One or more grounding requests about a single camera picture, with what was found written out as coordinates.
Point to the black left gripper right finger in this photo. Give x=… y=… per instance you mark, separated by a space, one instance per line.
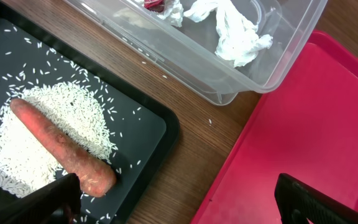
x=298 y=203

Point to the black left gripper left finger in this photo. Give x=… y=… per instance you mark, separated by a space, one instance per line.
x=59 y=202

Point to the white napkin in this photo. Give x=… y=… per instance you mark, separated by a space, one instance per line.
x=238 y=42

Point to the red snack wrapper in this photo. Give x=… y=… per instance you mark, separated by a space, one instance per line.
x=155 y=5

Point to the black food waste tray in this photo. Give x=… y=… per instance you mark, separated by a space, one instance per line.
x=143 y=130

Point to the white rice pile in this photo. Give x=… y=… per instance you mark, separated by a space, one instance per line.
x=54 y=118

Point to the red plastic tray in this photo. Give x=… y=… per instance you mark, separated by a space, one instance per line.
x=307 y=128

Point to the clear plastic bin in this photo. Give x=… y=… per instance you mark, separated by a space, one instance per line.
x=187 y=50

